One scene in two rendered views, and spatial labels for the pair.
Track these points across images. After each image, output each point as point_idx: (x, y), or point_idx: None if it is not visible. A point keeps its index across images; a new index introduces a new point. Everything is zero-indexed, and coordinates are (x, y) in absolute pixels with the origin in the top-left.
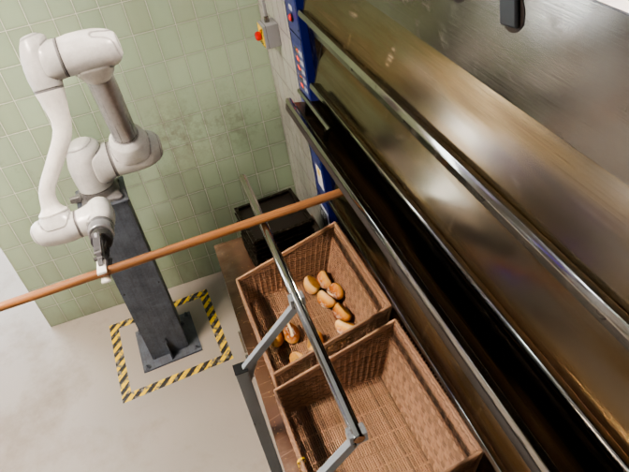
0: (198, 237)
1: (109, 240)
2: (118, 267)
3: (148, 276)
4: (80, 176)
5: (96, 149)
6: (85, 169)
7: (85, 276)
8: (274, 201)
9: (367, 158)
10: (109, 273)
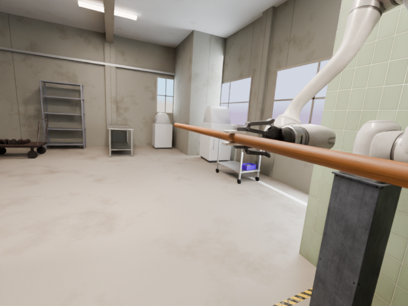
0: (331, 150)
1: (282, 139)
2: (238, 136)
3: (348, 268)
4: (357, 144)
5: (390, 129)
6: (364, 139)
7: (223, 132)
8: None
9: None
10: (232, 139)
